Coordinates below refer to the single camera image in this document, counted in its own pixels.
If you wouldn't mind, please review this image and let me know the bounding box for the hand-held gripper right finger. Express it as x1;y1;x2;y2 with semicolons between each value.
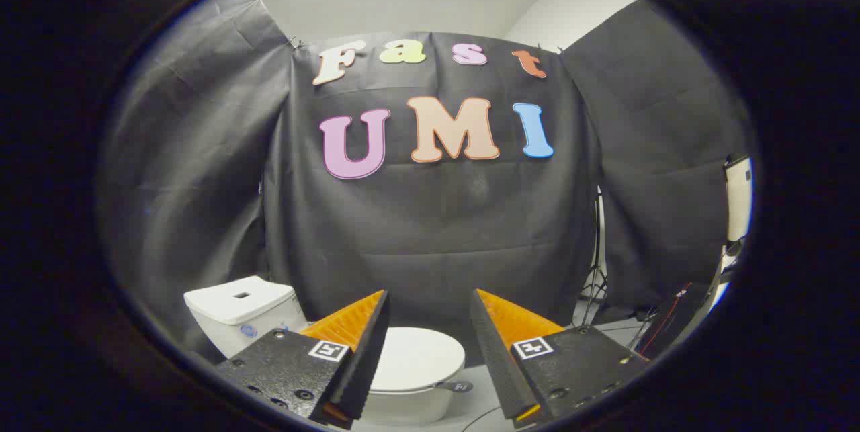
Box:
470;288;650;427

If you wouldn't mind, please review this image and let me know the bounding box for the dark object with red cable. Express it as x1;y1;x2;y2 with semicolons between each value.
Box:
635;281;714;360

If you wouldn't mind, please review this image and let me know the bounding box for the white panel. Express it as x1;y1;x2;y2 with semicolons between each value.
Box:
724;155;754;242

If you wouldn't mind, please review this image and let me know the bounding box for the white toilet bowl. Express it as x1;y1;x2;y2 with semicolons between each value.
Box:
363;388;455;427

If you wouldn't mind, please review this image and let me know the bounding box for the white toilet tank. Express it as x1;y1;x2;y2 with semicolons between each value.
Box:
183;275;308;359

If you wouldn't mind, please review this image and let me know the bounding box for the black tripod stand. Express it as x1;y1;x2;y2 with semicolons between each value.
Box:
579;191;609;327

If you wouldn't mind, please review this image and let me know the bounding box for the white toilet lid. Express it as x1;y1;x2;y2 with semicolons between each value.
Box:
368;327;466;394

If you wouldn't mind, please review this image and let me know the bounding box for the black backdrop cloth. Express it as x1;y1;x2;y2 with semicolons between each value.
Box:
97;0;750;367

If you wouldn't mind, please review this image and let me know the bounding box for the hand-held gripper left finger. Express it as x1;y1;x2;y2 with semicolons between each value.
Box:
216;289;391;430

